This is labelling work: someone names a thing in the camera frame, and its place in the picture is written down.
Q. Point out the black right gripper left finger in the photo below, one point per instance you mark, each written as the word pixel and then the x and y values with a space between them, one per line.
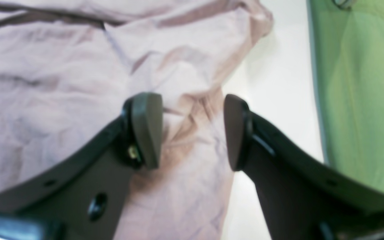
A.
pixel 82 197

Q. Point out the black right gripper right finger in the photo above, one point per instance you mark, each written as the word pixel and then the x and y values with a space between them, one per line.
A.
pixel 301 198

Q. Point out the mauve t-shirt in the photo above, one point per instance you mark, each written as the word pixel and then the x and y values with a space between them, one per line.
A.
pixel 67 67

